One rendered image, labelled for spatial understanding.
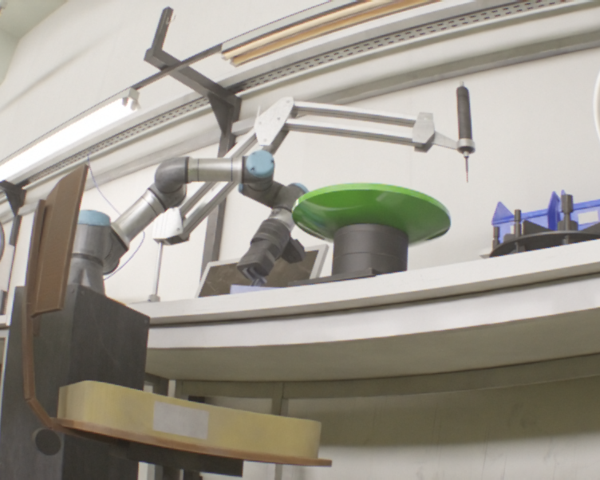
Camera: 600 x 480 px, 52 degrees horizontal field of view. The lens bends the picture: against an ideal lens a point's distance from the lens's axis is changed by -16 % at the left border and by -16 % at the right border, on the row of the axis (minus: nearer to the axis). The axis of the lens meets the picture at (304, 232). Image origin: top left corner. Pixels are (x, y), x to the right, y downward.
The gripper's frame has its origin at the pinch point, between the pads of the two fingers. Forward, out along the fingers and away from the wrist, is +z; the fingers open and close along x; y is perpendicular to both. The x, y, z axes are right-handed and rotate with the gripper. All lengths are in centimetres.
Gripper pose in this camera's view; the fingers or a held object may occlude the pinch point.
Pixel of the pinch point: (246, 300)
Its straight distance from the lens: 153.6
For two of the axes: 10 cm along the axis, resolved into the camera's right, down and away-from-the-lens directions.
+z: -3.9, 6.9, -6.2
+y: -5.6, -7.1, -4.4
